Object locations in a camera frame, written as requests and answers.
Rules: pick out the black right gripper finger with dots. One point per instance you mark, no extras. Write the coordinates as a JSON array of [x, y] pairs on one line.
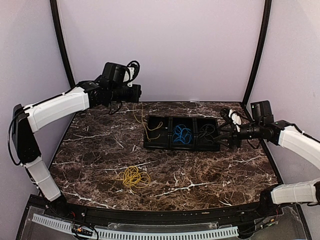
[[225, 143], [225, 136]]

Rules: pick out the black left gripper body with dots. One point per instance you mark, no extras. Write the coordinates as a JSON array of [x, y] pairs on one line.
[[134, 97]]

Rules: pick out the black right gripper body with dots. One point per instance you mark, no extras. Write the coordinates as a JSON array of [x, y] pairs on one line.
[[236, 137]]

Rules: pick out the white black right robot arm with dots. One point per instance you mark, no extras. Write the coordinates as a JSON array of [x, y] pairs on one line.
[[281, 135]]

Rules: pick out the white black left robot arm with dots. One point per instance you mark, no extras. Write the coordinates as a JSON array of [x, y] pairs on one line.
[[114, 85]]

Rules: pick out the black middle storage bin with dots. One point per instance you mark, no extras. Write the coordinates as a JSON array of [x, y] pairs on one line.
[[183, 133]]

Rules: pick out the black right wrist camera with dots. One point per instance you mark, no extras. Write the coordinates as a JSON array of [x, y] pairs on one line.
[[231, 118]]

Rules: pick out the black front table rail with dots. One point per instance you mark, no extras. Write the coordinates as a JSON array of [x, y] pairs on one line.
[[233, 215]]

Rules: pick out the white slotted cable duct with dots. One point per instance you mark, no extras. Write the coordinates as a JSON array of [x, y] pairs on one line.
[[103, 233]]

